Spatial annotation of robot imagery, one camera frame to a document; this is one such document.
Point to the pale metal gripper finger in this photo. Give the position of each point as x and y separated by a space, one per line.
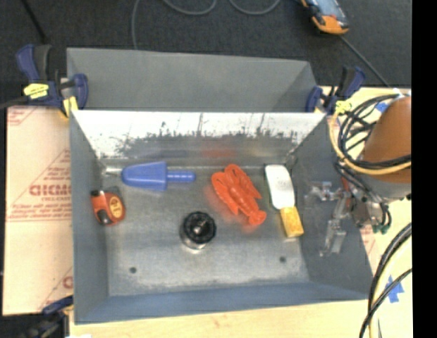
333 236
324 193

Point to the red toy lobster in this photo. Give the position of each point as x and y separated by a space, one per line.
236 192

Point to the grey metal bin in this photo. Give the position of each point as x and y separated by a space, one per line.
204 259

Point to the black round knob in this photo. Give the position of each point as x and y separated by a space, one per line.
198 226

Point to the blue cone-shaped plastic tool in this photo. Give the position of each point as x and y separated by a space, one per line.
148 175

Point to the orange tape measure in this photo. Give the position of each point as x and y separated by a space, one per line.
109 206

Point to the brown cardboard board red print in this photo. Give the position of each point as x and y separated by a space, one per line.
35 188

